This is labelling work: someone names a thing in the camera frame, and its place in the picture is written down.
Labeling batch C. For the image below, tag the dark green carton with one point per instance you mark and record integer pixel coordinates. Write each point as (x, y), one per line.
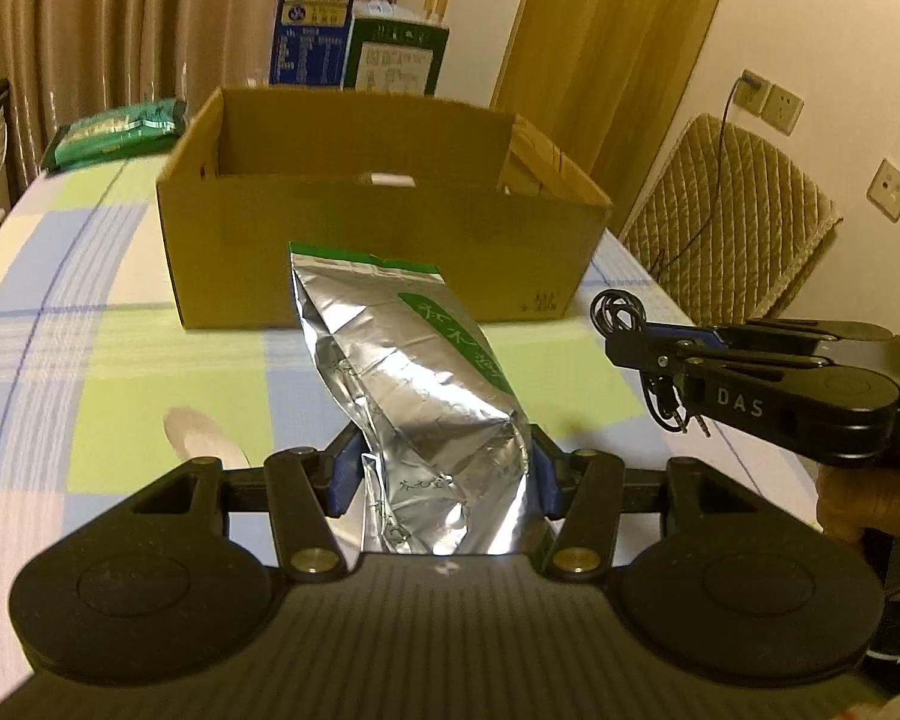
(397, 52)

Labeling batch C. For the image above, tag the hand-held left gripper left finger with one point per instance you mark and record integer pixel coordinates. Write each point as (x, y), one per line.
(343, 474)

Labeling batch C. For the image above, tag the person's right hand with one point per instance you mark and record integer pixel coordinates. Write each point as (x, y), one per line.
(847, 502)

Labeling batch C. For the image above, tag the golden curtain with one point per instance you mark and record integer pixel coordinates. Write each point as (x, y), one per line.
(607, 37)

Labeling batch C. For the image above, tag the white medicine box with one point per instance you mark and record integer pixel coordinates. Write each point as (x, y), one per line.
(390, 180)

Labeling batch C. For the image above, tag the green snack packet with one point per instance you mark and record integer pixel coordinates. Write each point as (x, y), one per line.
(112, 131)

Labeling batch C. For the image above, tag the blue carton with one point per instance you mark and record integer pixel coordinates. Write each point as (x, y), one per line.
(311, 22)

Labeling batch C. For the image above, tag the beige shiny curtain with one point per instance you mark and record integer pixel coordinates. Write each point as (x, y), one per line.
(120, 30)

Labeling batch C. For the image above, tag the large brown cardboard box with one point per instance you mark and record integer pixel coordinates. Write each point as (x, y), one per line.
(382, 255)

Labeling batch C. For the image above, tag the white wall socket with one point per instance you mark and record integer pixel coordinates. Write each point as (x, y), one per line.
(784, 109)
(891, 189)

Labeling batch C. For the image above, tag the checked cloth desktop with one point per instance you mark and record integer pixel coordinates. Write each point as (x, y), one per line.
(120, 330)

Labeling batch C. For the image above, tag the quilted chair cover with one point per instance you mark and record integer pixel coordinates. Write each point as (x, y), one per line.
(735, 217)

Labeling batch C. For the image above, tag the silver foil bag green leaf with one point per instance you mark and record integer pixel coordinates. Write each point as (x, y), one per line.
(412, 390)

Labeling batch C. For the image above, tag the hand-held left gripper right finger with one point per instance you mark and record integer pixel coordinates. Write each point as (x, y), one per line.
(546, 474)

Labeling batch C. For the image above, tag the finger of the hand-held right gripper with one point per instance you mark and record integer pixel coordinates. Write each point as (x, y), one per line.
(690, 334)
(720, 390)

